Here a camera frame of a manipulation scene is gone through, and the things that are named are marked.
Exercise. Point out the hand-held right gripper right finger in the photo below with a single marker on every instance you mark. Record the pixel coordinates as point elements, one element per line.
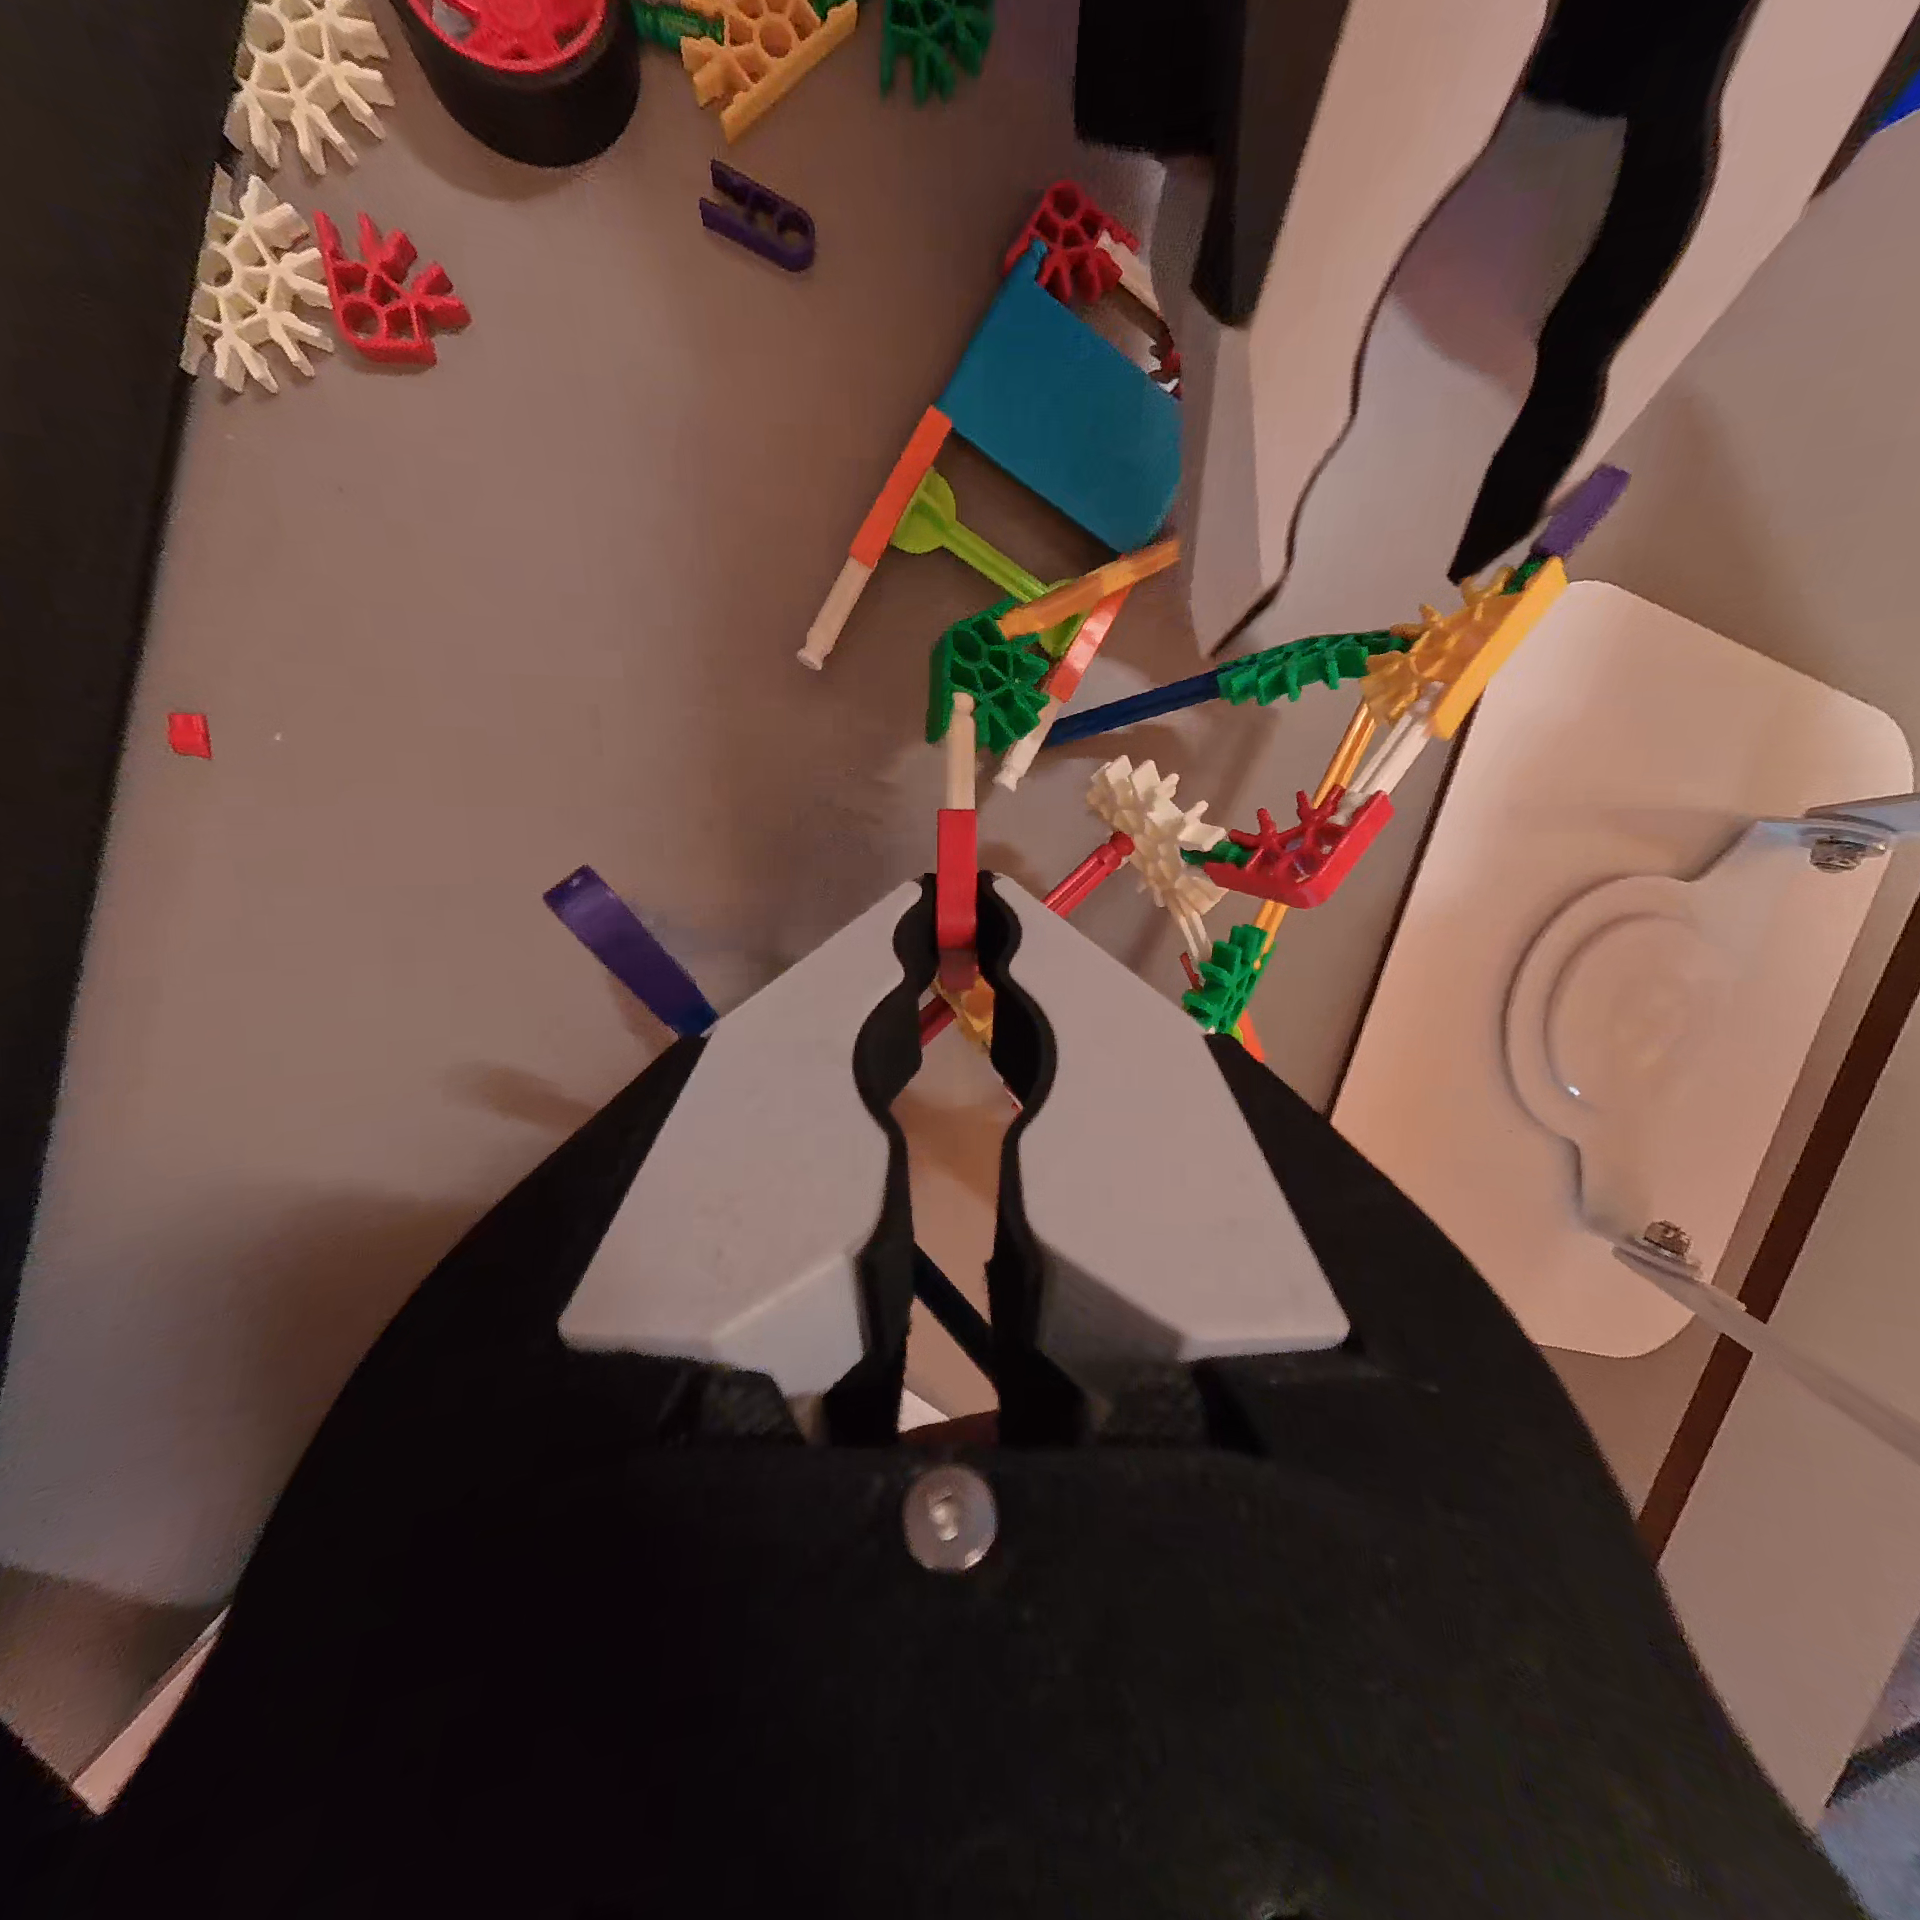
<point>1185,1200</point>

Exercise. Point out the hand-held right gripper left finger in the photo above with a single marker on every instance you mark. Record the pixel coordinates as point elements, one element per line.
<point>734,1200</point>

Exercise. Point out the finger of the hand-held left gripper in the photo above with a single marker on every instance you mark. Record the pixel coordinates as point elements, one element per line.
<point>1349,182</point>
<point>1757,135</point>

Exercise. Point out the blue panel toy seat assembly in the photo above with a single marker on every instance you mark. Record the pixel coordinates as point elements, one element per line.
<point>1067,406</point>

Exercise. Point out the colourful toy wheel model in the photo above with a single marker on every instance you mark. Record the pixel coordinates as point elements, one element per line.
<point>1307,856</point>

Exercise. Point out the white toy rod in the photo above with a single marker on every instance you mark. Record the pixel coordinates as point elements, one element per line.
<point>838,618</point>
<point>1032,748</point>

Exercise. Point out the green toy connector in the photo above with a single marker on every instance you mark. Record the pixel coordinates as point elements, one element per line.
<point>937,44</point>

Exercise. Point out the white document stand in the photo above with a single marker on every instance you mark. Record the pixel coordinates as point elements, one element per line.
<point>1501,1200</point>

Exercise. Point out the yellow toy connector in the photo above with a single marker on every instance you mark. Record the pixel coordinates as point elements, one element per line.
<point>764,68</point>

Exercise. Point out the purple toy connector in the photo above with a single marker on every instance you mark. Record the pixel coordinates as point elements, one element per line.
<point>757,224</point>

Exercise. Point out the red wheel black tyre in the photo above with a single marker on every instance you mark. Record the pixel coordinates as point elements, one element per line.
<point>525,106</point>

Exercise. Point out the small red toy piece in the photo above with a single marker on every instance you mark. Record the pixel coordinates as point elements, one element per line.
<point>188,735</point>

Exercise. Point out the red toy connector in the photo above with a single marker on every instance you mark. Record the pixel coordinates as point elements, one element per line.
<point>388,300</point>

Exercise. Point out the white snowflake toy connector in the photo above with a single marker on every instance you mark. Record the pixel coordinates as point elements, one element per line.
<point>259,285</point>
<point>307,83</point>

